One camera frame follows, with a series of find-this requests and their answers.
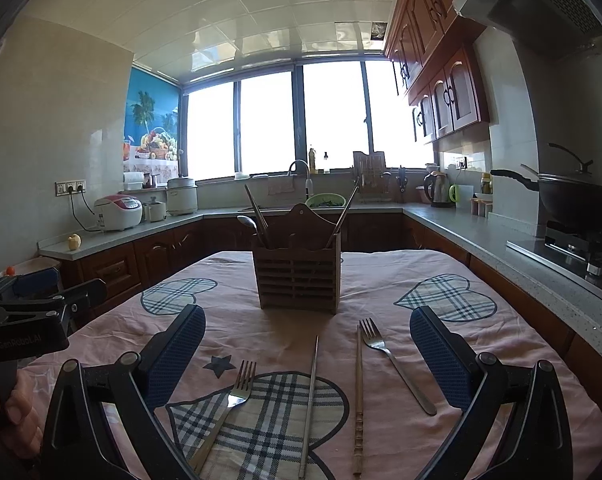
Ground black wok with lid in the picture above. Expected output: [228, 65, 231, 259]
[490, 142, 602, 233]

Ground steel electric kettle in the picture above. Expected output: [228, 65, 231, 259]
[423, 171, 456, 208]

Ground carved wooden chopstick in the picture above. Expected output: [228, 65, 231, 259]
[352, 325, 364, 476]

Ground tropical fruit window blind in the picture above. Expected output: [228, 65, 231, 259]
[123, 66, 182, 176]

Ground chrome kitchen faucet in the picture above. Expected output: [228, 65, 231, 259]
[287, 160, 314, 201]

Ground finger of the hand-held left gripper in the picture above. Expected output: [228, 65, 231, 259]
[56, 278, 108, 335]

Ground white and red rice cooker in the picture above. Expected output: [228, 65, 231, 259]
[93, 194, 143, 232]

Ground gas stove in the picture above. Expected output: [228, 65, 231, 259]
[506, 220, 602, 301]

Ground dish drying rack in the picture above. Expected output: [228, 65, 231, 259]
[352, 150, 388, 203]

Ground person's left hand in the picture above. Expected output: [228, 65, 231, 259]
[0, 380, 44, 461]

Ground green colander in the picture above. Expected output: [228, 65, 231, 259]
[305, 193, 346, 209]

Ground steel fork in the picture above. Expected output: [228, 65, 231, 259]
[359, 318, 438, 416]
[188, 360, 258, 473]

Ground brown wooden utensil holder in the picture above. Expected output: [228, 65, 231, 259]
[252, 203, 342, 315]

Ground black power cable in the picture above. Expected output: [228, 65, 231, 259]
[71, 187, 104, 233]

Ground small white pot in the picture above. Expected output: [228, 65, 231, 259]
[143, 197, 168, 223]

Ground dark wooden chopstick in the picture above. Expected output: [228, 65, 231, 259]
[331, 185, 360, 247]
[251, 195, 272, 249]
[244, 185, 270, 250]

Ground large kitchen window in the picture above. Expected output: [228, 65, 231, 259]
[180, 57, 439, 183]

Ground wooden upper cabinets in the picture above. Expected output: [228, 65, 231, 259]
[383, 0, 492, 146]

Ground white pitcher with green handle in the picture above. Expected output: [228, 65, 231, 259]
[449, 184, 476, 209]

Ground tall white rice cooker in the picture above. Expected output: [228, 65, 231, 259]
[167, 175, 199, 217]

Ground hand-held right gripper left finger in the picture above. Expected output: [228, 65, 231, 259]
[41, 304, 206, 480]

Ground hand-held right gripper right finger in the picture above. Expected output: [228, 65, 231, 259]
[410, 305, 574, 480]

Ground wooden cabinets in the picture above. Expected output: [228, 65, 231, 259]
[41, 207, 602, 396]
[383, 0, 492, 146]

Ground pink plaid-heart blanket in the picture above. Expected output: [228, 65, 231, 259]
[11, 250, 602, 480]

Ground steel range hood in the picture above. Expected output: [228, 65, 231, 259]
[453, 0, 602, 61]

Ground steel spoon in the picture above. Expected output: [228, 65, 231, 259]
[237, 215, 259, 248]

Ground spice jar rack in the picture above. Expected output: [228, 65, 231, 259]
[470, 193, 495, 218]

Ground wooden lower cabinets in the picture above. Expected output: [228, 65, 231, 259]
[41, 207, 602, 396]

